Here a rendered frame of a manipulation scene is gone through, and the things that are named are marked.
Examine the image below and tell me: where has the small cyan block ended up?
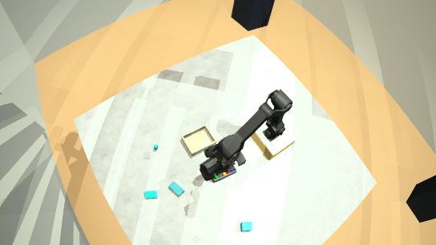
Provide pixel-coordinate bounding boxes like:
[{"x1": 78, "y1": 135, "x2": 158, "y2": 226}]
[{"x1": 240, "y1": 222, "x2": 252, "y2": 232}]

